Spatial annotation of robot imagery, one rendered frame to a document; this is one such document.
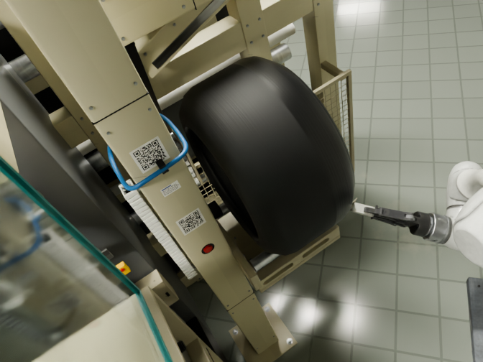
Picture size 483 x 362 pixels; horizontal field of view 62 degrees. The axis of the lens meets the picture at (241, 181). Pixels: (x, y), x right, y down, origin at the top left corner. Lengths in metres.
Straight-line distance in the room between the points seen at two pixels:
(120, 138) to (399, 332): 1.73
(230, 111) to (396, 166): 1.88
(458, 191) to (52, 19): 1.18
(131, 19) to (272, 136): 0.45
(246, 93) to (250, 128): 0.11
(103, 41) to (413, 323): 1.93
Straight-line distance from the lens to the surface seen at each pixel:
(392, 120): 3.06
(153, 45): 1.29
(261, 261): 1.38
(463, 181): 1.40
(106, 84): 0.84
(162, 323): 1.00
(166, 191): 1.04
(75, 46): 0.80
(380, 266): 2.37
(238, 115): 1.01
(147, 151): 0.95
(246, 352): 2.25
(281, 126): 1.00
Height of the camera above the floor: 2.12
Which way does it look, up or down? 49 degrees down
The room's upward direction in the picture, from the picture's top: 21 degrees counter-clockwise
